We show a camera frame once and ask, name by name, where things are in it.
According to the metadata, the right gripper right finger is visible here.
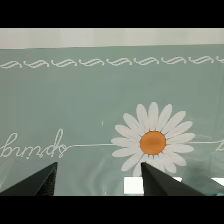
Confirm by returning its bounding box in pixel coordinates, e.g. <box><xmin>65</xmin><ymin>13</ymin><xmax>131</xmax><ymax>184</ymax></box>
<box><xmin>140</xmin><ymin>162</ymin><xmax>206</xmax><ymax>197</ymax></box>

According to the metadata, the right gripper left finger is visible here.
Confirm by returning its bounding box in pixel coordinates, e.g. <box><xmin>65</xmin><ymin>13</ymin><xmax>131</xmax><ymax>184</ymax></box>
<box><xmin>0</xmin><ymin>162</ymin><xmax>59</xmax><ymax>197</ymax></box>

